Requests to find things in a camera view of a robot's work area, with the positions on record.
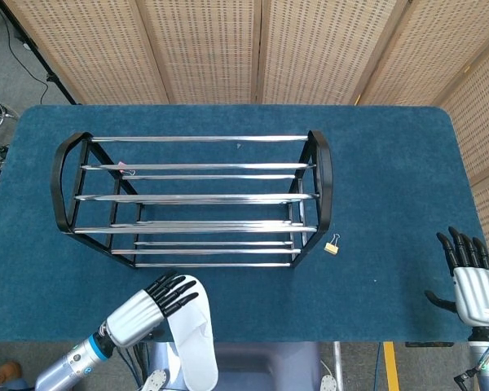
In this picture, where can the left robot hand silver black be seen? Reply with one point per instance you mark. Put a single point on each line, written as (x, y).
(134, 322)

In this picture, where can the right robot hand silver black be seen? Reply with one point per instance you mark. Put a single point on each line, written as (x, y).
(478, 293)

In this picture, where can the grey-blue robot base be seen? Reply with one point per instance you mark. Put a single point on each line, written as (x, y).
(261, 366)

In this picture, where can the white slipper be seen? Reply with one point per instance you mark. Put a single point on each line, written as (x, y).
(195, 350)

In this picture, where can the yellow binder clip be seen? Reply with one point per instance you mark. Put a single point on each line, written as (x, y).
(331, 249)

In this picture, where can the black shoe rack chrome bars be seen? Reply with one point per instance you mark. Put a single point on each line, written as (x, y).
(325, 183)

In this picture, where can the blue carpet table mat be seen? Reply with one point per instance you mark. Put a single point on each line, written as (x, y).
(391, 183)

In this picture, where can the pink binder clip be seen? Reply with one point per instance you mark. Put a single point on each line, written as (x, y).
(122, 163)

